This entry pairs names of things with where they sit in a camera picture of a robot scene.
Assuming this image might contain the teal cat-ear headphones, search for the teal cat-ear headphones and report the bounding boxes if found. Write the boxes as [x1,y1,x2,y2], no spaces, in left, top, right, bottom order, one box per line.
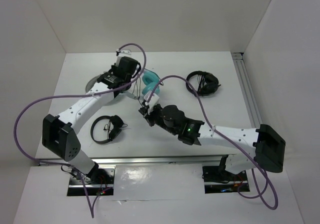
[125,69,160,101]

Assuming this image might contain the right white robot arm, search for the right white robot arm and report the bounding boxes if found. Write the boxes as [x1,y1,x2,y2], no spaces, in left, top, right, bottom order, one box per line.
[139,104,286,180]

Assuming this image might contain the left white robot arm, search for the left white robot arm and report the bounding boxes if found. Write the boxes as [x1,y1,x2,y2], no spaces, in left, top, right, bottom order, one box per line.
[42,56,141,184]

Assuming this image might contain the small black grey headphones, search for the small black grey headphones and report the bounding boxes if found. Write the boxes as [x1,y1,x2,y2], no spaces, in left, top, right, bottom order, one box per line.
[90,115,128,145]

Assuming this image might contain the black over-ear headphones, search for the black over-ear headphones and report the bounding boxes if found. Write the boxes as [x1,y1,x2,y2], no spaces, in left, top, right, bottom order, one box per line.
[186,70,221,97]

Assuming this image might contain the white grey gaming headset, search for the white grey gaming headset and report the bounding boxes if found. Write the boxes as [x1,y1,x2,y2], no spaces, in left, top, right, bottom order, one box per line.
[85,72,126,107]

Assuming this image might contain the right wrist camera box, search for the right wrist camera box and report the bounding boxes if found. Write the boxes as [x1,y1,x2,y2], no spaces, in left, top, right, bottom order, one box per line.
[143,90,160,115]

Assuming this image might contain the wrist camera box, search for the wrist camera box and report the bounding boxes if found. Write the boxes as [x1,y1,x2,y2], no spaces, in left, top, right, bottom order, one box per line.
[116,49,132,57]
[143,90,160,115]

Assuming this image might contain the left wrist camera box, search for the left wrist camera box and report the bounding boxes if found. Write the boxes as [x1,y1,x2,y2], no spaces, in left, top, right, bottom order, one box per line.
[116,49,132,57]

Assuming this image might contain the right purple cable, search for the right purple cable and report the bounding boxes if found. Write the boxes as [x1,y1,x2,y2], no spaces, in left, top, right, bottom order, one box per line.
[146,75,279,210]

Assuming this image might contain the purple cable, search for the purple cable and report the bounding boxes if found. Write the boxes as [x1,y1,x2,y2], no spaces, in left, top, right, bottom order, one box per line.
[14,43,147,219]
[146,75,279,210]

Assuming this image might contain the aluminium front rail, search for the aluminium front rail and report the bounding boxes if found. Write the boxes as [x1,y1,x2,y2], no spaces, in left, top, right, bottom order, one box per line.
[38,153,228,167]

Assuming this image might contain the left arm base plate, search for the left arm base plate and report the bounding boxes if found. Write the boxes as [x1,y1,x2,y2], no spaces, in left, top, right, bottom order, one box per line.
[62,165,116,197]

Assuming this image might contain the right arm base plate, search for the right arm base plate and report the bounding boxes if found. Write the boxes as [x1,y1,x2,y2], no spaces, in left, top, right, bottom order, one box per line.
[202,166,250,194]

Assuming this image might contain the aluminium side rail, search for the aluminium side rail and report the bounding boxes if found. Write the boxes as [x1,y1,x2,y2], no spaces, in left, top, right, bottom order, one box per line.
[231,52,263,127]

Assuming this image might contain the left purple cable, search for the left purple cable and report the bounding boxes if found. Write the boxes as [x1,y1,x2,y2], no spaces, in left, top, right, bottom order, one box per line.
[14,43,147,219]

